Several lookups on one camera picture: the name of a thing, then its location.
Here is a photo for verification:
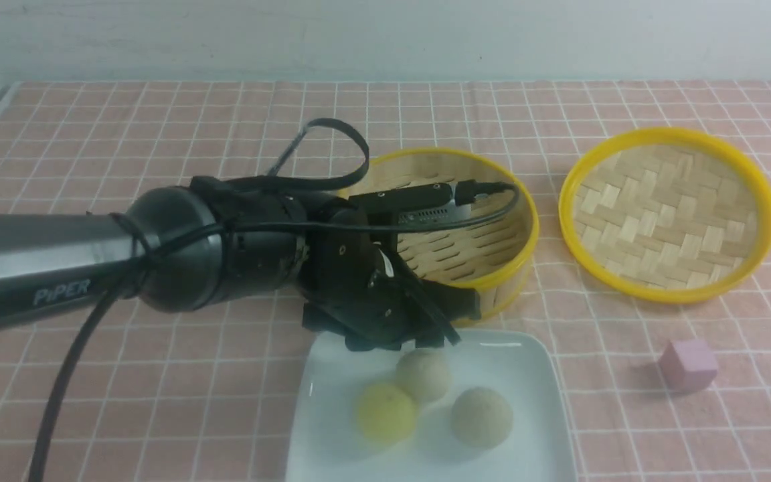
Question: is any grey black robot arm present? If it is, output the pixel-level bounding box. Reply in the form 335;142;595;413
0;177;483;351

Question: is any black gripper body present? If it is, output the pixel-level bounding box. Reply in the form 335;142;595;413
298;222;483;353

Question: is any bamboo steamer basket yellow rim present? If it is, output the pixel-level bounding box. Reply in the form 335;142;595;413
339;147;539;319

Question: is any grey-beige steamed bun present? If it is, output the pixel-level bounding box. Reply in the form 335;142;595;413
450;387;515;451

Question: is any woven bamboo steamer lid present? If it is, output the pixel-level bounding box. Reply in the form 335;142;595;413
559;127;771;304

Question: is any pink wooden cube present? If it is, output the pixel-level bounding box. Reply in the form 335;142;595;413
657;339;719;393

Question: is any white square plate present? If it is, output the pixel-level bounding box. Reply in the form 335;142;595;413
286;329;578;481

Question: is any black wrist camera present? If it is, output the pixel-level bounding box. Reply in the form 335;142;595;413
349;179;513;228

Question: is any pale yellow steamed bun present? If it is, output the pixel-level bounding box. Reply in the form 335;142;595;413
355;382;418;447

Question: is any black cable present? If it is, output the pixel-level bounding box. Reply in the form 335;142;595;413
27;118;521;482

